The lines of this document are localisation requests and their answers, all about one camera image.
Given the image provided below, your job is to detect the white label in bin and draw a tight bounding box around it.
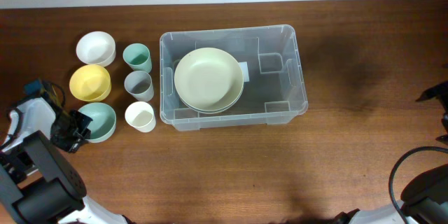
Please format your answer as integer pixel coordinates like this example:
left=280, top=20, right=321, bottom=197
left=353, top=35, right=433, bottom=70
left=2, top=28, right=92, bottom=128
left=239, top=62, right=250, bottom=83

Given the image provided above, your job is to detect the cream white cup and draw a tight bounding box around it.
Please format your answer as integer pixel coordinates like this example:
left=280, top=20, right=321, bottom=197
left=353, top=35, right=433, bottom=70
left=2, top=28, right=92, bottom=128
left=125, top=101, right=156, bottom=133

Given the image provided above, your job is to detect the yellow small bowl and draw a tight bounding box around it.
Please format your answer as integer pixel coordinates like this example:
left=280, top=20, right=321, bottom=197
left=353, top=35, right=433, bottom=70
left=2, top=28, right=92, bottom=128
left=69, top=65, right=111, bottom=102

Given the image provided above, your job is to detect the white small bowl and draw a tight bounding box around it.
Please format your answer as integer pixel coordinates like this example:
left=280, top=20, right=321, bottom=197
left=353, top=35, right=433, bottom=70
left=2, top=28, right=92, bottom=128
left=76, top=31, right=116, bottom=67

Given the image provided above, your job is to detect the mint green small bowl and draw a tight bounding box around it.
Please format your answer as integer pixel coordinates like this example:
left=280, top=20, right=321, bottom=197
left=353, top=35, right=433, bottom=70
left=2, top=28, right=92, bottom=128
left=78, top=102, right=117, bottom=144

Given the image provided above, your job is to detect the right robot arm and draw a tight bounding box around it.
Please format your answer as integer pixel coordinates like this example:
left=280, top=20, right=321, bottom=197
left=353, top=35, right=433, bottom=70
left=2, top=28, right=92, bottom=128
left=331, top=146, right=447, bottom=224

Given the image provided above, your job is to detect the mint green cup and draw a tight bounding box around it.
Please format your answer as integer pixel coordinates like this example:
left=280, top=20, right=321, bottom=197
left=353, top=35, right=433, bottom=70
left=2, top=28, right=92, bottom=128
left=123, top=43, right=152, bottom=73

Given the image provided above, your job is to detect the grey cup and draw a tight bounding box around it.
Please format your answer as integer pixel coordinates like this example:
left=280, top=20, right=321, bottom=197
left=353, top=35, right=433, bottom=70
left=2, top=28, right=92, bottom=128
left=124, top=71, right=155, bottom=102

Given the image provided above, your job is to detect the clear plastic storage bin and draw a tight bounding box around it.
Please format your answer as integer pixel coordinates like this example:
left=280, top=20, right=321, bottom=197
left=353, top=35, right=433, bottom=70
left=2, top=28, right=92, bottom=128
left=160, top=24, right=309, bottom=131

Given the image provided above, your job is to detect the beige plate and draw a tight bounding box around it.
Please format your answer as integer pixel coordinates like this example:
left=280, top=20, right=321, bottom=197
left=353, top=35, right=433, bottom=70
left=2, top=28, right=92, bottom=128
left=174, top=48, right=244, bottom=111
left=179, top=89, right=244, bottom=114

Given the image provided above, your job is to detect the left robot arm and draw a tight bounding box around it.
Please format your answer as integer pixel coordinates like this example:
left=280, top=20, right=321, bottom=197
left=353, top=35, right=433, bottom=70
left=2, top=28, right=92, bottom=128
left=1, top=78, right=131, bottom=224

